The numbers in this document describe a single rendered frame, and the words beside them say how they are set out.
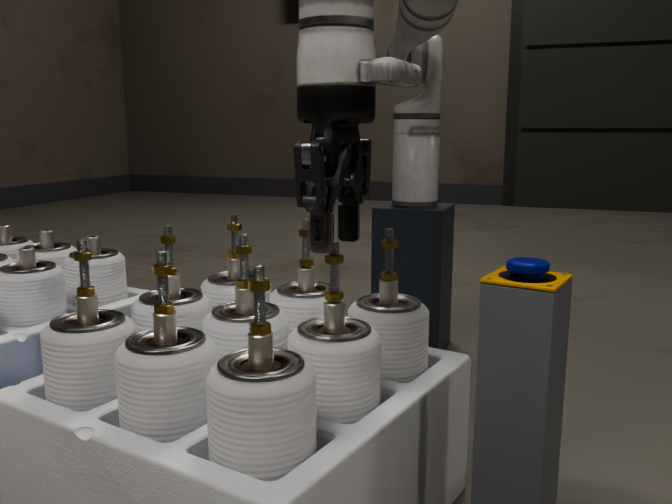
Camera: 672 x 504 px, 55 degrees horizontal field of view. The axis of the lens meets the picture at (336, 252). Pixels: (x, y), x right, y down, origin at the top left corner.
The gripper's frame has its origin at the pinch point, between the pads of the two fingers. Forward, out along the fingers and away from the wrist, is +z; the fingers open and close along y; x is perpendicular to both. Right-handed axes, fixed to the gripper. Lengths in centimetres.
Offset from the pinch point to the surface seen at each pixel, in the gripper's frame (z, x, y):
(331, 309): 7.5, 0.0, 1.2
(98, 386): 15.6, -21.6, 10.8
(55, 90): -31, -295, -250
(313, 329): 9.8, -1.9, 1.3
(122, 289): 16, -47, -22
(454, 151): 5, -63, -329
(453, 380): 18.5, 9.7, -12.0
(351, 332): 9.8, 2.0, 0.7
